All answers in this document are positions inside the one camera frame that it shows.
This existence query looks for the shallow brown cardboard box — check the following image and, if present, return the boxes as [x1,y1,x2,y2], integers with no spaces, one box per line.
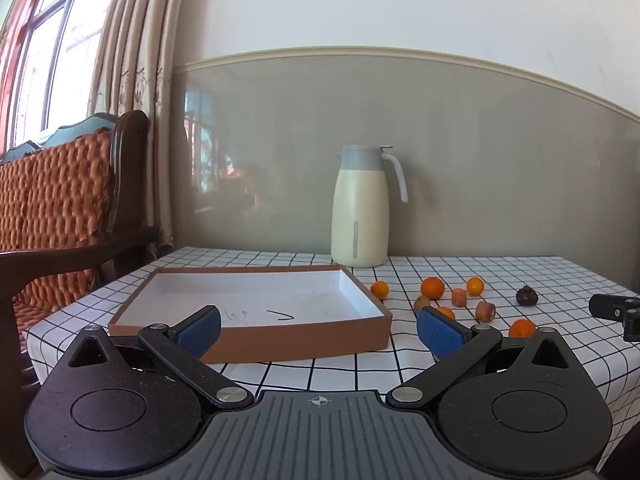
[108,264,393,365]

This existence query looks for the cream thermos jug grey lid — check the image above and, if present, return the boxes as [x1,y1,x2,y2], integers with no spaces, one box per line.
[331,144,409,268]

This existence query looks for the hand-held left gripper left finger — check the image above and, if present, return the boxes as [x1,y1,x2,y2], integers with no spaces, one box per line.
[65,305,256,409]

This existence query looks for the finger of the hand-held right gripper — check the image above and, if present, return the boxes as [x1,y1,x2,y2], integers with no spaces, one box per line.
[589,294,640,343]

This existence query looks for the white black checked tablecloth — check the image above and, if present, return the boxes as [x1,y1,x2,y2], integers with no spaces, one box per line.
[22,246,640,476]

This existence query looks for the orange woven back cushion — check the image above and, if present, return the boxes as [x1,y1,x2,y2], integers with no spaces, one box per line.
[0,130,113,316]

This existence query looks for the dark wooden sofa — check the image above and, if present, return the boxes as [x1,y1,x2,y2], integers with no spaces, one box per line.
[0,110,161,478]

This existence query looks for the beige patterned curtain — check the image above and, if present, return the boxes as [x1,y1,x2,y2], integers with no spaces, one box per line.
[85,0,188,266]

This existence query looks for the red framed window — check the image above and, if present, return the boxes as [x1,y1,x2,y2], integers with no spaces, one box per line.
[0,0,126,161]

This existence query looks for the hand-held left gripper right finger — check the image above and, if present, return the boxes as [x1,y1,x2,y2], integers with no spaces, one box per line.
[386,306,573,408]

